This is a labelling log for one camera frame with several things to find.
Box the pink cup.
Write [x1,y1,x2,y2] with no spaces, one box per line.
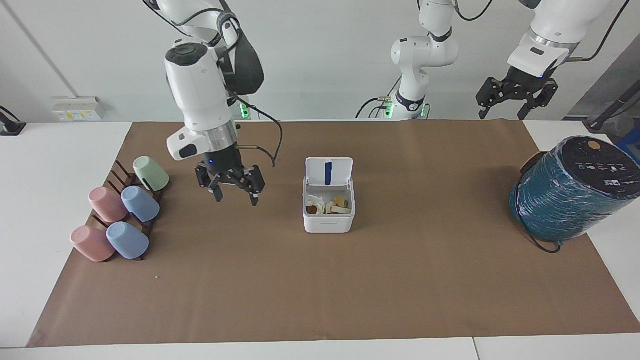
[69,225,116,263]
[88,186,130,224]

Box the teal wrapped cylinder appliance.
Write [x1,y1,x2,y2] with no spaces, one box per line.
[508,135,640,244]

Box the white power strip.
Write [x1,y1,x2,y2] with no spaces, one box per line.
[51,96,107,123]

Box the black stand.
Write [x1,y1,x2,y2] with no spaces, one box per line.
[584,81,640,133]
[0,105,27,137]

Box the brown wooden cup rack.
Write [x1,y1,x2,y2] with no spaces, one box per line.
[87,159,166,262]

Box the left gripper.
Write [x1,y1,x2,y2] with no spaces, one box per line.
[475,66,560,121]

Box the blue object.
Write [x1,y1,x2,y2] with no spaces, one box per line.
[616,124,640,167]

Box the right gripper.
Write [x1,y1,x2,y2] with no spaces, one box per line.
[194,143,265,207]

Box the white bin with lid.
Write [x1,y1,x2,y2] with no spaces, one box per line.
[302,157,357,234]

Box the blue cup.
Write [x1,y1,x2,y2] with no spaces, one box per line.
[120,185,161,223]
[105,221,150,261]

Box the green cup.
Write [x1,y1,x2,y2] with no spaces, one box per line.
[132,155,170,192]

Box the black cable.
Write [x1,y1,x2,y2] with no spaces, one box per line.
[234,102,284,169]
[514,198,564,255]
[453,0,497,22]
[566,0,632,64]
[355,76,402,120]

